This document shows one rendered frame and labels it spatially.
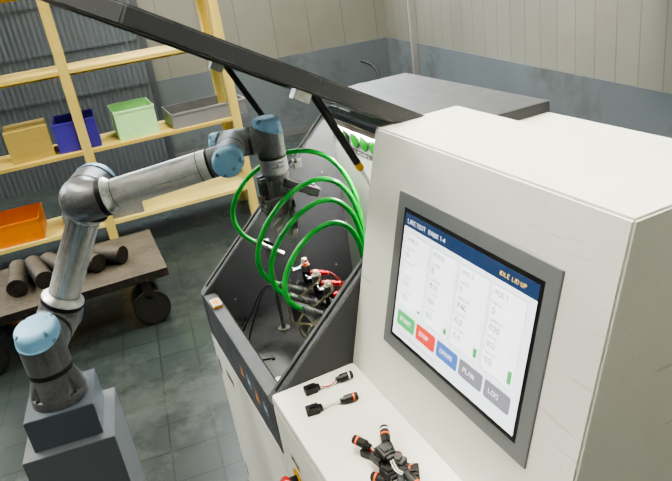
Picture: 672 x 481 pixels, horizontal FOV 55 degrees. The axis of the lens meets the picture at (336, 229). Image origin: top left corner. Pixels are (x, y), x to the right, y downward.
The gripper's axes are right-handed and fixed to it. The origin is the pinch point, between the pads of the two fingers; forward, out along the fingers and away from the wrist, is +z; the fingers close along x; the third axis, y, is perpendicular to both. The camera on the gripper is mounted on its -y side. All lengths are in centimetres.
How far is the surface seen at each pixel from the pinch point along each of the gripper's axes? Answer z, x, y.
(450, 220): -24, 67, -8
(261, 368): 24.4, 19.3, 21.8
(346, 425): 21, 55, 14
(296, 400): 21, 41, 20
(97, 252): 75, -230, 50
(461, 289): -13, 73, -5
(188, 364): 120, -145, 24
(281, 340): 36.4, -8.1, 7.7
